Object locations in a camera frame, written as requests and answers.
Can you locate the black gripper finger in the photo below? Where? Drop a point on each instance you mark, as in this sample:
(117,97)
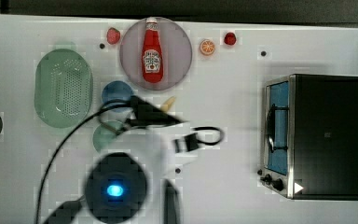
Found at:
(143,123)
(144,110)

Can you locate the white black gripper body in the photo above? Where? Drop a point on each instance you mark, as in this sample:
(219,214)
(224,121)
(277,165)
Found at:
(170,141)

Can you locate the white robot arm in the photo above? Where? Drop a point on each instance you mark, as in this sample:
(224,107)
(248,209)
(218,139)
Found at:
(133,182)

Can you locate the green mug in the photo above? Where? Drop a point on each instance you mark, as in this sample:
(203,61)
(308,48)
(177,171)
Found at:
(102,137)

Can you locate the blue bowl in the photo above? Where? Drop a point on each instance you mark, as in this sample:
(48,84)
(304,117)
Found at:
(116,93)

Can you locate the red ketchup bottle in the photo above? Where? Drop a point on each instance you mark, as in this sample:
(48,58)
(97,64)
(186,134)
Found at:
(152,60)

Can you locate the grey round plate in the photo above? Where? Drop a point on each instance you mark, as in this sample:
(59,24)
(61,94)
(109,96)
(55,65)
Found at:
(176,54)

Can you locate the green perforated colander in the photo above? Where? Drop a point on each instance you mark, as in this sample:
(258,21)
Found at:
(63,88)

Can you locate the pale red toy strawberry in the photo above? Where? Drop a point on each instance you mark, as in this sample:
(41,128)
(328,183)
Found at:
(113,36)

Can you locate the orange slice toy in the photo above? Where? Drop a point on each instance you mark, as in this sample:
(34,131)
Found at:
(207,47)

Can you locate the dark red toy strawberry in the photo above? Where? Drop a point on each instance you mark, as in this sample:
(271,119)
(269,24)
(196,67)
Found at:
(230,39)

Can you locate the black silver toaster oven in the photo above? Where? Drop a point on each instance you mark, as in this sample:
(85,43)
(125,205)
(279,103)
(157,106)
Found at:
(310,137)

